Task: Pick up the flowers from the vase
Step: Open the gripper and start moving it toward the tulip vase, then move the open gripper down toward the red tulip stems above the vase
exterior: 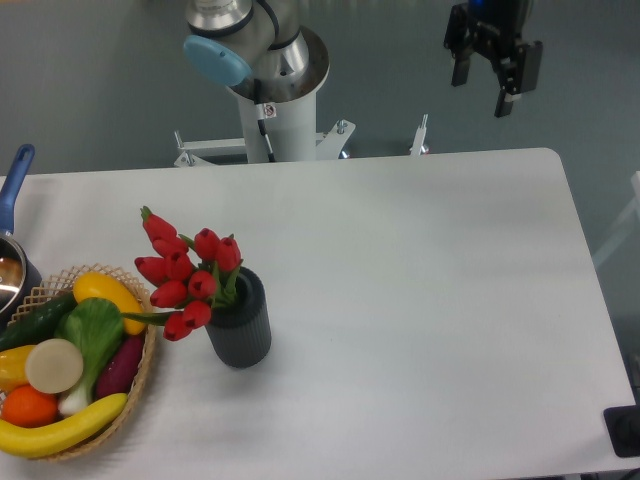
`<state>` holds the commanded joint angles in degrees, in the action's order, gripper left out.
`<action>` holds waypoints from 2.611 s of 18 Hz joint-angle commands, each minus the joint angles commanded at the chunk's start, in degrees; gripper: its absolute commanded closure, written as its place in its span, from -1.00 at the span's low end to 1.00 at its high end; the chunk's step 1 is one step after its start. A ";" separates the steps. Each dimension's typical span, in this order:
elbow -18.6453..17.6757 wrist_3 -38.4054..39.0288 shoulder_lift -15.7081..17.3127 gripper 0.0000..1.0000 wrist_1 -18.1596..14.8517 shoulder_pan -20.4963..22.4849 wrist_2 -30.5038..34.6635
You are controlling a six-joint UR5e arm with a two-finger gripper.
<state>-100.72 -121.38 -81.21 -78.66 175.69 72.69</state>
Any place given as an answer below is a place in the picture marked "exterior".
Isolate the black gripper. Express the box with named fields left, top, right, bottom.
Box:
left=443, top=0, right=543, bottom=118

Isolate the red tulip bouquet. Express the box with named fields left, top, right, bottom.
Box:
left=123, top=206, right=243, bottom=341

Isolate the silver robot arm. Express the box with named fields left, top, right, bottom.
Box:
left=183, top=1, right=543, bottom=117

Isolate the dark grey ribbed vase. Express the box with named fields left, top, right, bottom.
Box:
left=205, top=267, right=272, bottom=369

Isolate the black device at edge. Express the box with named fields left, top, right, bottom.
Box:
left=603, top=405, right=639, bottom=458

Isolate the yellow lemon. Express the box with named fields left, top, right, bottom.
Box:
left=69, top=271, right=146, bottom=339

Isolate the green bok choy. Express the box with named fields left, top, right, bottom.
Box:
left=54, top=298, right=124, bottom=417

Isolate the purple sweet potato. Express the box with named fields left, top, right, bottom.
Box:
left=95, top=336, right=144, bottom=399

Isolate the woven wicker basket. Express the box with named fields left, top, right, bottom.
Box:
left=9, top=264, right=157, bottom=462

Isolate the dark green cucumber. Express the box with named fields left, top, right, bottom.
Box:
left=1, top=292, right=77, bottom=351

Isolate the beige round disc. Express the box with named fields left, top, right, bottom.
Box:
left=25, top=338, right=84, bottom=394

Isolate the yellow pepper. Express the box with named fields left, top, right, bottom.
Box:
left=0, top=345, right=35, bottom=392

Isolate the orange fruit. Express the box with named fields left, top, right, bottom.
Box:
left=1, top=385, right=58, bottom=428

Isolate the yellow banana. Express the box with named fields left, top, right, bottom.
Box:
left=1, top=393, right=128, bottom=459

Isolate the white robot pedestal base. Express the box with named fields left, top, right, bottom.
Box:
left=173, top=82, right=430, bottom=168

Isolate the black cable on pedestal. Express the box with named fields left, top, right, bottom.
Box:
left=252, top=77, right=277, bottom=164

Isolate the blue handled saucepan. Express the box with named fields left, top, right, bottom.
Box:
left=1, top=144, right=41, bottom=331

